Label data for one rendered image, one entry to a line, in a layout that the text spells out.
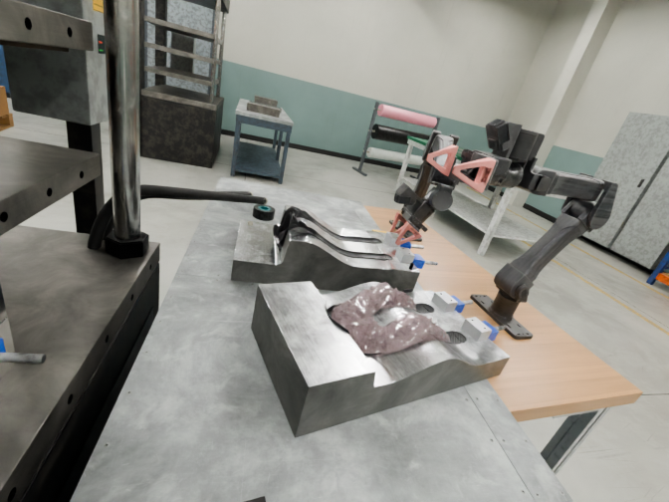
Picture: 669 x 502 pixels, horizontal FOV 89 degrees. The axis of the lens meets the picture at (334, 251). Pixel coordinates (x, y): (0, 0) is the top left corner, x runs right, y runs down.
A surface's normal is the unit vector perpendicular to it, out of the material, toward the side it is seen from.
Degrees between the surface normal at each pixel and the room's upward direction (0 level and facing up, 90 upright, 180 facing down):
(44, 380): 0
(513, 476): 0
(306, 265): 90
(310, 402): 90
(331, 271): 90
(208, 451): 0
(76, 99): 90
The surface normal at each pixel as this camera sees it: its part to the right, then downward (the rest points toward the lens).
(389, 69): 0.21, 0.46
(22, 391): 0.22, -0.88
